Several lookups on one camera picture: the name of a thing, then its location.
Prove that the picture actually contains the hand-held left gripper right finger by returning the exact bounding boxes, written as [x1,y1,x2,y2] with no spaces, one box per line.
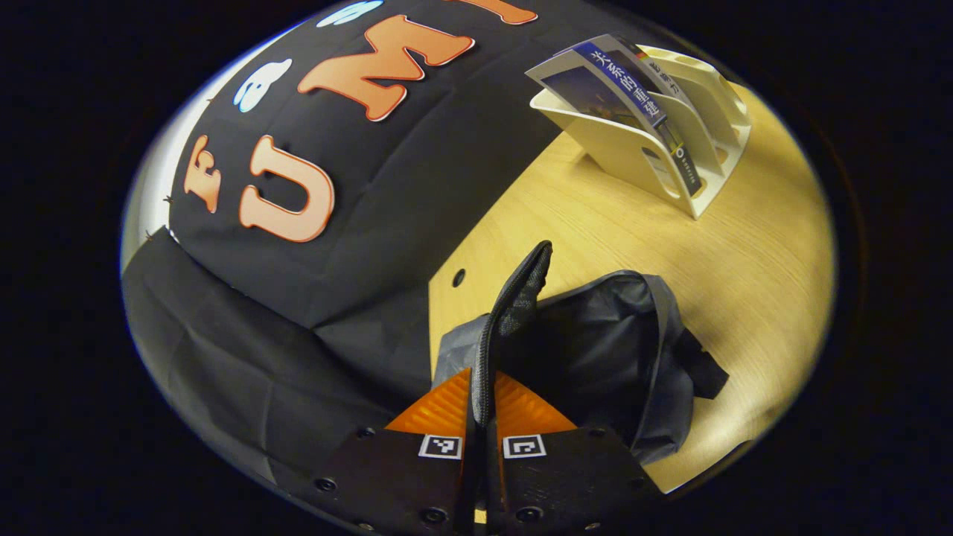
[490,371,665,536]

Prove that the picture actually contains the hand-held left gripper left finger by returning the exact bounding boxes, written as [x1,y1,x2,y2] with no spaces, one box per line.
[311,368,475,536]

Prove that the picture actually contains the dark gray schoolbag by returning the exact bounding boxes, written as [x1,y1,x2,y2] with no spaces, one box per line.
[432,240,730,466]

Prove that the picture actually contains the white bookshelf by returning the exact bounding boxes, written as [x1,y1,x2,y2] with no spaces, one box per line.
[530,45,753,221]

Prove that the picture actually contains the blue picture cover book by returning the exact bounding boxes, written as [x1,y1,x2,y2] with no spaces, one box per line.
[525,41,704,198]

